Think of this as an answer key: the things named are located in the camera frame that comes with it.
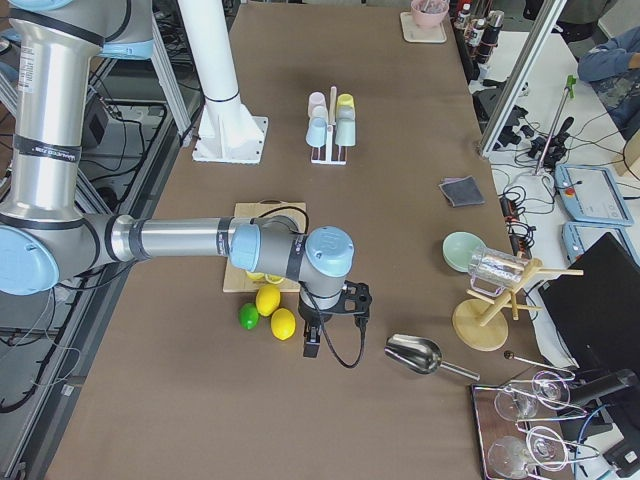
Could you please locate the light blue plastic cup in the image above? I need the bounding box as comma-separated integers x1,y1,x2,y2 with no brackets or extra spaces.
306,124,327,148

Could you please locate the grey plastic cup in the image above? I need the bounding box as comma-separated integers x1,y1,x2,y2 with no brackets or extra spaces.
336,105,355,124

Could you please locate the shiny metal ice scoop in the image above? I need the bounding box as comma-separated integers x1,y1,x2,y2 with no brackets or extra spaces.
384,333,480,381

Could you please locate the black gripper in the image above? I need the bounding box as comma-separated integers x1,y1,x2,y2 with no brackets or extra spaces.
298,296,330,358

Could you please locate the wooden mug tree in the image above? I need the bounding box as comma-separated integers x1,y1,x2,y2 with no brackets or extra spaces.
452,258,584,352

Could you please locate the metal rod with green tip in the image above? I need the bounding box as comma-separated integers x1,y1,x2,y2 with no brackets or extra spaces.
529,75,577,176

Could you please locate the green lime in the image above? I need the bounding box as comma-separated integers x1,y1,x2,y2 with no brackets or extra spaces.
238,303,260,330

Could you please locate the yellow plastic cup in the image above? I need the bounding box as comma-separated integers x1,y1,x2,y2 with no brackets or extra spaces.
336,93,355,111

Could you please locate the yellow lemon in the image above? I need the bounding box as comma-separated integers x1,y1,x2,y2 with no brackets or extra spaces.
270,308,296,341
255,284,281,317

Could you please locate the mint green plastic cup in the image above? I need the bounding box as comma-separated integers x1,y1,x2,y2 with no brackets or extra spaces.
335,118,356,147

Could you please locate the cream plastic tray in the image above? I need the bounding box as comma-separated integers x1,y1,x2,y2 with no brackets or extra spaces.
400,12,447,44

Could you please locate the aluminium frame post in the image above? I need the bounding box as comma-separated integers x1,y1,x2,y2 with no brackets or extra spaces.
478,0,566,158

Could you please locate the clear plastic pitcher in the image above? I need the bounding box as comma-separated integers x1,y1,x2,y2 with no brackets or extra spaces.
468,246,529,297

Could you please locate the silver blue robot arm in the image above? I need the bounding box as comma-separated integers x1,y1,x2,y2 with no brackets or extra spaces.
1,1,369,357

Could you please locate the wooden cutting board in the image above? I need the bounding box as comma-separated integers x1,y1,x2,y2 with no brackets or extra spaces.
222,200,306,293

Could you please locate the white wire cup holder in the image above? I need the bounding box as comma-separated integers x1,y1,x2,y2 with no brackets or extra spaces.
307,85,352,166

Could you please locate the mint green bowl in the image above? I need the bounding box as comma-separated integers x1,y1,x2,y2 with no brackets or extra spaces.
442,231,486,273

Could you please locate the lemon slice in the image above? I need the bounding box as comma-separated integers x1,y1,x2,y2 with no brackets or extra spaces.
245,271,264,281
264,274,285,285

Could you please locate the grey folded cloth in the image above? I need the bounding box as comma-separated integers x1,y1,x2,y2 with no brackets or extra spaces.
439,176,485,207

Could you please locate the wine glass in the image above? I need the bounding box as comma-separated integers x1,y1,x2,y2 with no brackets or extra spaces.
494,370,570,421
487,426,569,479

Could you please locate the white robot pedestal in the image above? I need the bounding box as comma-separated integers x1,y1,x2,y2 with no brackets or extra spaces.
179,0,268,165

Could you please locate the black power strip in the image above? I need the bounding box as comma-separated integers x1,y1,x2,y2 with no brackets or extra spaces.
499,196,534,259

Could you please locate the black glass rack tray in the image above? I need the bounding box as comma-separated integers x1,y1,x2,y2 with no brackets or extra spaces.
471,382,599,479

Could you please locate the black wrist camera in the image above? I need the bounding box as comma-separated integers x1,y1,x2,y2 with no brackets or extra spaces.
343,281,372,322

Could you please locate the pink bowl of ice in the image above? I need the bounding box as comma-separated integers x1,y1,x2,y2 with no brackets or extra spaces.
410,0,449,28

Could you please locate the seated person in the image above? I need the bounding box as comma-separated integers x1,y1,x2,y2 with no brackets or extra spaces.
577,26,639,140

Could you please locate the blue teach pendant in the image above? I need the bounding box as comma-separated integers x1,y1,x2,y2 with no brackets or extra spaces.
561,221,639,263
554,164,634,226

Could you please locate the white plastic cup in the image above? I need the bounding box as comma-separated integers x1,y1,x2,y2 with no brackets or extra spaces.
309,107,328,128

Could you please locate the black monitor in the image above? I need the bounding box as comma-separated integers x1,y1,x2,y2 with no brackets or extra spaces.
538,233,639,372

